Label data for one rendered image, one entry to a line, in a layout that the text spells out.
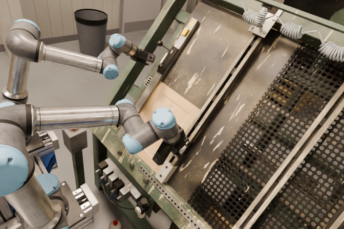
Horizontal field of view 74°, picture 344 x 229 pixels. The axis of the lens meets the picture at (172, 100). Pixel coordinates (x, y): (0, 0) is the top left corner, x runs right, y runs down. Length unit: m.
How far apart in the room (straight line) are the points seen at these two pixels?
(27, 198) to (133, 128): 0.35
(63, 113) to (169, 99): 0.85
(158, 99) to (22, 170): 1.05
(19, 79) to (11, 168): 0.81
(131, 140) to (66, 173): 1.89
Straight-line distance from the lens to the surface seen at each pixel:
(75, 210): 1.25
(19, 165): 0.65
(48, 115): 0.78
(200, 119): 1.37
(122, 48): 1.27
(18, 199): 0.79
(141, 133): 0.77
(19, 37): 1.18
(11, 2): 4.16
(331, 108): 1.31
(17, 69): 1.37
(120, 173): 1.69
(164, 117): 0.76
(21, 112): 0.76
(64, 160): 2.72
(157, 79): 1.55
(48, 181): 1.07
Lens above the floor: 2.15
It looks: 38 degrees down
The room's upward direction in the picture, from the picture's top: 13 degrees clockwise
